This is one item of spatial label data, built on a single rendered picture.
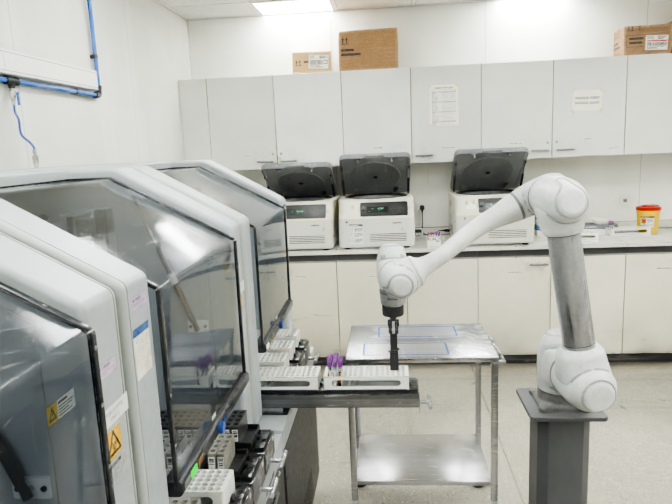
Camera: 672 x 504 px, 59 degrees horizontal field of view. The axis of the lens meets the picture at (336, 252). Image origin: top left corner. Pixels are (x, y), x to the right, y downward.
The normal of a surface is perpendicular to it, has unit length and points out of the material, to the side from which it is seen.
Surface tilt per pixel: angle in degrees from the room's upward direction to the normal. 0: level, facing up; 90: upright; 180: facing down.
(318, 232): 90
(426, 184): 90
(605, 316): 90
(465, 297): 90
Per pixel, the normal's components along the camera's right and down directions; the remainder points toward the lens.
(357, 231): -0.07, 0.18
